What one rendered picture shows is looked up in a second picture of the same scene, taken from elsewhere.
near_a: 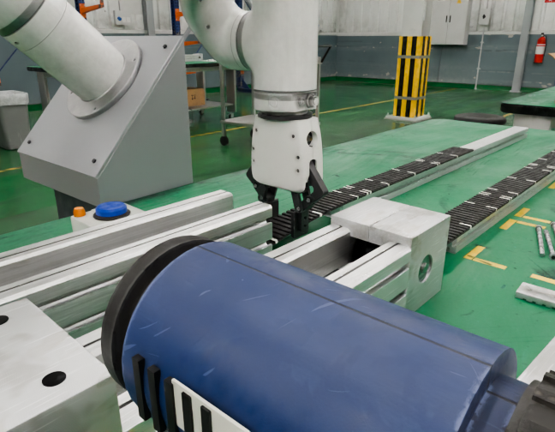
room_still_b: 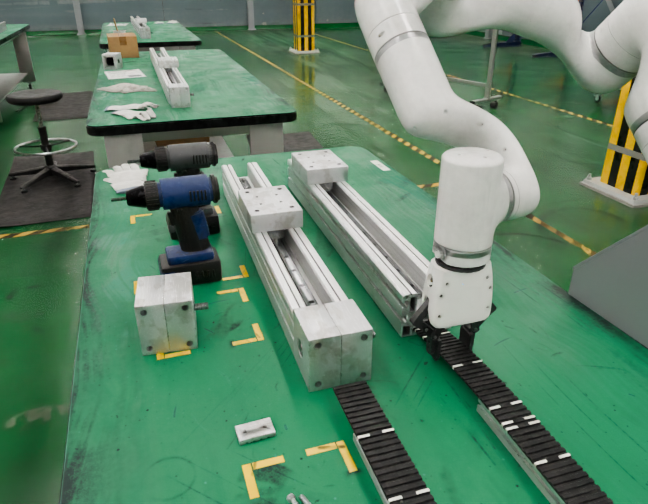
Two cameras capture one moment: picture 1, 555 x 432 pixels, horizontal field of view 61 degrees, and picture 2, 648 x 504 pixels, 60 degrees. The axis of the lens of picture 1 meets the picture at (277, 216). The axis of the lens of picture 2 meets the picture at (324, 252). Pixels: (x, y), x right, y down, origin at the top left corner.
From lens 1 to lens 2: 1.17 m
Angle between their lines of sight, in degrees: 105
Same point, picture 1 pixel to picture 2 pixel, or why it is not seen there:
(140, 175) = (605, 296)
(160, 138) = (637, 280)
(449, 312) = (284, 379)
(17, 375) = (263, 208)
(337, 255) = not seen: hidden behind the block
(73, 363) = (260, 212)
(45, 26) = (642, 139)
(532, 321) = (244, 407)
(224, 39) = not seen: hidden behind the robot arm
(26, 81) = not seen: outside the picture
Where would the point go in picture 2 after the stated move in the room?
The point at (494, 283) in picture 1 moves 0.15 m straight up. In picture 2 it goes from (293, 426) to (290, 337)
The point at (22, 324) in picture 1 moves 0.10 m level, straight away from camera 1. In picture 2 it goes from (286, 209) to (334, 208)
